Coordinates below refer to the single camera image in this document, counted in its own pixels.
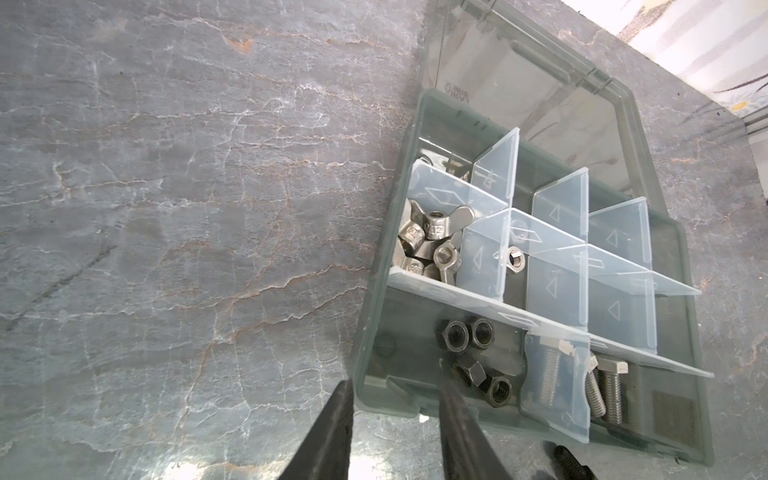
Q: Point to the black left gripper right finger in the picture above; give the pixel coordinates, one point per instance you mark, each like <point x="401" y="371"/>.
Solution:
<point x="466" y="452"/>

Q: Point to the silver wing nut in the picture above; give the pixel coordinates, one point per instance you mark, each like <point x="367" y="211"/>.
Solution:
<point x="410" y="236"/>
<point x="438" y="225"/>
<point x="435" y="260"/>

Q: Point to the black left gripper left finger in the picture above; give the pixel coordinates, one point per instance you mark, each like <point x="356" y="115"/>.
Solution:
<point x="325" y="451"/>

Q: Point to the black hex nut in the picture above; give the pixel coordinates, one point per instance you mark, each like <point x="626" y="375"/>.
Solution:
<point x="497" y="390"/>
<point x="452" y="335"/>
<point x="481" y="333"/>
<point x="470" y="370"/>

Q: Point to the grey plastic organizer box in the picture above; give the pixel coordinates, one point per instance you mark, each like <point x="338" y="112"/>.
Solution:
<point x="551" y="154"/>

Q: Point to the silver hex bolt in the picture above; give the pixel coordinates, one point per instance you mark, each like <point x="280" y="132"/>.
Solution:
<point x="610" y="369"/>
<point x="554" y="350"/>
<point x="593" y="394"/>

